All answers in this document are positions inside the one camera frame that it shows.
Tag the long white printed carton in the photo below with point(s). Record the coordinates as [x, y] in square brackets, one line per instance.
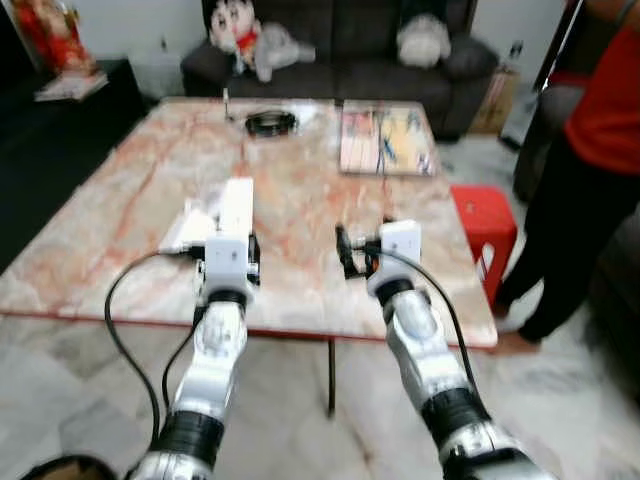
[237, 205]

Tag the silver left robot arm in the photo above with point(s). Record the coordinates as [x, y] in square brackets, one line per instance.
[212, 360]

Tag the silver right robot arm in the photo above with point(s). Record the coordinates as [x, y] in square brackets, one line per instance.
[425, 350]

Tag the black round rubbish bin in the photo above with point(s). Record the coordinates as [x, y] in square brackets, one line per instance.
[65, 468]

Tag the pink marble table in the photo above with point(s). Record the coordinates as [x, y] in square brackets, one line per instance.
[300, 200]

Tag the colourful picture book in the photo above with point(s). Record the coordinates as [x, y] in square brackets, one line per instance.
[388, 140]

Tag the red plastic stool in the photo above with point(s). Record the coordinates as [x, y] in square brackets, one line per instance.
[485, 225]

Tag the dark grey sofa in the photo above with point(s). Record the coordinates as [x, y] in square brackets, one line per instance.
[360, 70]

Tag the brown cardboard carton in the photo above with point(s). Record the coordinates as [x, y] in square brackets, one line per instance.
[495, 100]

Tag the black low cabinet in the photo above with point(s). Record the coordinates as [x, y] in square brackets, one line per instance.
[60, 160]

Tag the pale round plush cushion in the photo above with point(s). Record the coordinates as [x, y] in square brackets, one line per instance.
[423, 40]

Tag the cartoon boy plush doll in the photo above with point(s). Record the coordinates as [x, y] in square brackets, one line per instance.
[232, 28]

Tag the pale booklet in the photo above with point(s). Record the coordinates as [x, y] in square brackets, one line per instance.
[72, 87]

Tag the person in red shirt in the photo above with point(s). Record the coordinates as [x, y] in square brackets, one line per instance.
[590, 150]

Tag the red and gold figurine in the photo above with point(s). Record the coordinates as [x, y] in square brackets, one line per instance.
[50, 35]

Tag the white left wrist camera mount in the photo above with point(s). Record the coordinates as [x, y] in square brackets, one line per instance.
[226, 262]

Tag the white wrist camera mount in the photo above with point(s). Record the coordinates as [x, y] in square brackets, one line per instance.
[226, 262]
[400, 245]

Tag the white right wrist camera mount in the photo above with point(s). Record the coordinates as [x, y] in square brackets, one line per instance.
[400, 245]

